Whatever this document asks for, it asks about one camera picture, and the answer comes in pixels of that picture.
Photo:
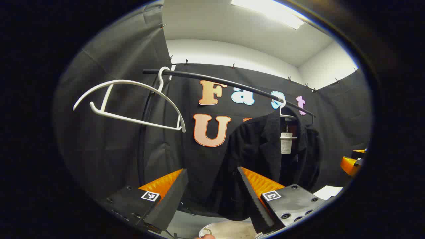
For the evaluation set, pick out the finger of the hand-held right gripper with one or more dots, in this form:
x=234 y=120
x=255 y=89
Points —
x=348 y=165
x=359 y=152

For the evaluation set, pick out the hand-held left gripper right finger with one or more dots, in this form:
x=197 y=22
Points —
x=254 y=205

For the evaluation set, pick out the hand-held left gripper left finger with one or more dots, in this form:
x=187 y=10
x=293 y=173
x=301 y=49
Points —
x=169 y=202

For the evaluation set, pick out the black knit cardigan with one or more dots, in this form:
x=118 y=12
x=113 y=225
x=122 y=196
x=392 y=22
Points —
x=252 y=149

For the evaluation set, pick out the white hanger with tag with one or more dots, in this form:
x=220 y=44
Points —
x=287 y=116

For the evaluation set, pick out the empty white plastic hanger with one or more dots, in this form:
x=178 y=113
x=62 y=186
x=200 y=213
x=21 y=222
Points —
x=132 y=82

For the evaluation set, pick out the black clothes rack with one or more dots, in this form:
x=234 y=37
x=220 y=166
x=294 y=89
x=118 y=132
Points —
x=199 y=77

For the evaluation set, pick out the white floor panel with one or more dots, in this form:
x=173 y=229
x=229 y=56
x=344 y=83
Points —
x=327 y=192

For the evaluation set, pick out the white paper garment tag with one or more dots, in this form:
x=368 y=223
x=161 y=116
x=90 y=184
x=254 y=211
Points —
x=286 y=144

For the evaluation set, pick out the black backdrop cloth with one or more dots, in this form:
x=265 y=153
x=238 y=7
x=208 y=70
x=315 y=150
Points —
x=109 y=149

